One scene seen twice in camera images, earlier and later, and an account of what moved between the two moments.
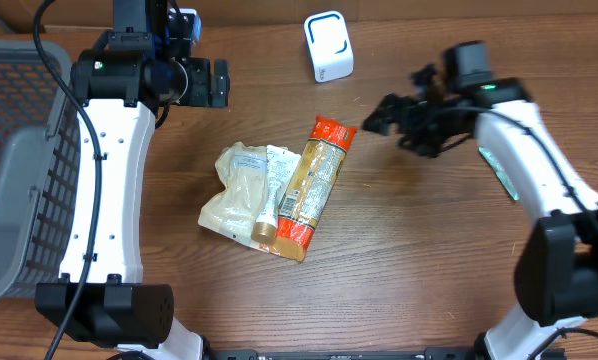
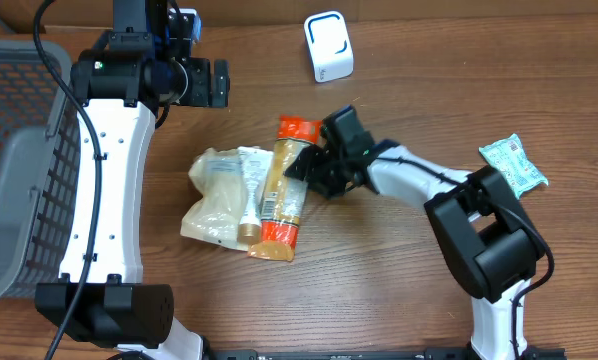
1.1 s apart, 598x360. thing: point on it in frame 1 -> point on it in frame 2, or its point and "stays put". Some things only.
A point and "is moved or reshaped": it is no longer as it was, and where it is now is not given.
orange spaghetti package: x=310 y=187 is moved or reshaped
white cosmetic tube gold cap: x=281 y=164 -> x=255 y=166
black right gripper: x=386 y=114 -> x=313 y=170
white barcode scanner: x=329 y=45 stays put
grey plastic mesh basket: x=29 y=167 stays put
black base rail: x=429 y=354 stays put
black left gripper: x=205 y=94 stays put
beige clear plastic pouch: x=234 y=212 -> x=219 y=177
